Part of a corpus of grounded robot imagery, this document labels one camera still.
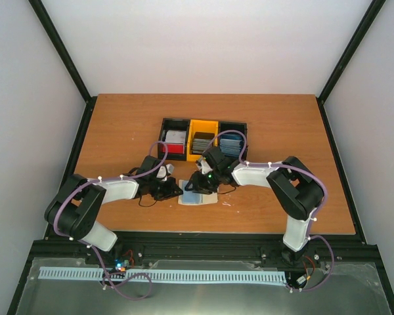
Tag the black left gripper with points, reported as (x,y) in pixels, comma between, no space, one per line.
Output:
(171,189)

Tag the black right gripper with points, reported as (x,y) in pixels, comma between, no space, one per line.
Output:
(198,185)

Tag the beige card holder wallet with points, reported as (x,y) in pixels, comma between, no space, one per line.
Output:
(189,198)

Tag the black card bin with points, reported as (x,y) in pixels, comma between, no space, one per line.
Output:
(173,124)
(225,126)

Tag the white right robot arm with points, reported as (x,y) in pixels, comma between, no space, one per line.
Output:
(298,191)

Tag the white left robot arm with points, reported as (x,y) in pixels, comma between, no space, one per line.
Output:
(74,210)

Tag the grey card stack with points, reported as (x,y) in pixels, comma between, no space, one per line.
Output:
(200,141)

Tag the red and white card stack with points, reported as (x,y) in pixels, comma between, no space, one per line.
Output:
(175,142)

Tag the blue card stack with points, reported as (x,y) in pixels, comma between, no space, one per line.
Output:
(231,144)

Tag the yellow middle card bin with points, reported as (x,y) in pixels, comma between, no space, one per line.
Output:
(200,126)

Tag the metal front plate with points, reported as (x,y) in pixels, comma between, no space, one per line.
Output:
(351,289)

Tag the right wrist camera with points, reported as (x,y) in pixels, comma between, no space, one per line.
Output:
(203,165)

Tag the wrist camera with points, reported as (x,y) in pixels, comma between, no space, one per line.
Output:
(203,165)
(164,172)

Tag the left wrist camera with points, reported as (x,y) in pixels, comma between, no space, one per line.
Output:
(164,172)

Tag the light blue cable duct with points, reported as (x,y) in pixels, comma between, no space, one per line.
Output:
(167,276)

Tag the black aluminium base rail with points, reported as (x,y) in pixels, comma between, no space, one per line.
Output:
(265,250)

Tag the black left frame post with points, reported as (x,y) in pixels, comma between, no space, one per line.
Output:
(55,38)

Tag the black frame post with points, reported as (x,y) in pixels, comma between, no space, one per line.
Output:
(55,38)
(362,29)

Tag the black right frame post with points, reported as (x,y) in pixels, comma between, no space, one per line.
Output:
(362,29)

